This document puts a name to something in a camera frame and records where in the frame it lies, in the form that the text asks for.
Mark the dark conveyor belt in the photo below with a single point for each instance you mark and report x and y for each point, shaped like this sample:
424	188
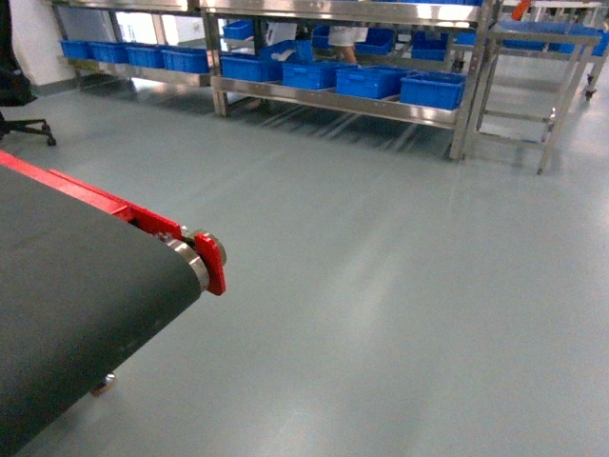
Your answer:
81	291

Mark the red conveyor frame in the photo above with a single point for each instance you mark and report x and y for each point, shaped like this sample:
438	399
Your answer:
206	245

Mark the black office chair base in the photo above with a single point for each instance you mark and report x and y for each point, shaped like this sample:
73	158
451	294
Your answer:
31	126

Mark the conveyor levelling foot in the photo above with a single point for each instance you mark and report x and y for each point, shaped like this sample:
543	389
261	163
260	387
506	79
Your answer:
106	384

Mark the blue plastic bin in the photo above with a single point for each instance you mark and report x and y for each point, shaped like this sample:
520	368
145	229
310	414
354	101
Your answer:
251	68
312	75
371	82
434	89

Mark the small stainless steel table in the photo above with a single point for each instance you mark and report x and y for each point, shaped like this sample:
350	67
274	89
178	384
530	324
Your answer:
530	73

